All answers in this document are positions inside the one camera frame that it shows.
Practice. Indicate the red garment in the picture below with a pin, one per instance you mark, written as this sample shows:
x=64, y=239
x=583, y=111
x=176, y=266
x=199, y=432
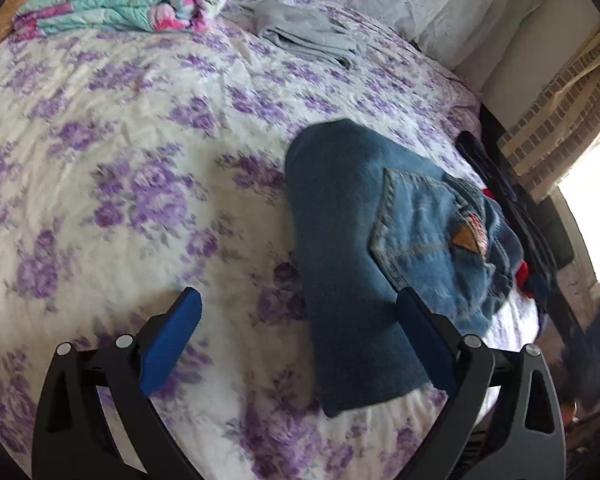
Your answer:
x=522, y=269

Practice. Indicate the dark navy clothing pile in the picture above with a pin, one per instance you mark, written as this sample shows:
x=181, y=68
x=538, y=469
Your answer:
x=540, y=279

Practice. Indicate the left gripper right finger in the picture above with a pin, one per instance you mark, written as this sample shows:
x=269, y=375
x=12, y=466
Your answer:
x=502, y=419

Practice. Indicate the folded grey garment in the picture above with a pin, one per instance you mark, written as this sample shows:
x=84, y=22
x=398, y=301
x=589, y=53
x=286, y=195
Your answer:
x=304, y=31

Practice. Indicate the striped beige curtain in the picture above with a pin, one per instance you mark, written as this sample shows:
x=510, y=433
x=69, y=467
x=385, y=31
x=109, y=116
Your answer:
x=561, y=124

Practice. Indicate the blue denim child jeans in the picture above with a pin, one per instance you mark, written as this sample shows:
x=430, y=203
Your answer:
x=381, y=232

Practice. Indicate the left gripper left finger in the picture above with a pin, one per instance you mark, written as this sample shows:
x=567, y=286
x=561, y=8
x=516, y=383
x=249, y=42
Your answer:
x=72, y=439

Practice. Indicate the purple floral bedspread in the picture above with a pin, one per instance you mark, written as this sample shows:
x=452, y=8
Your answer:
x=134, y=165

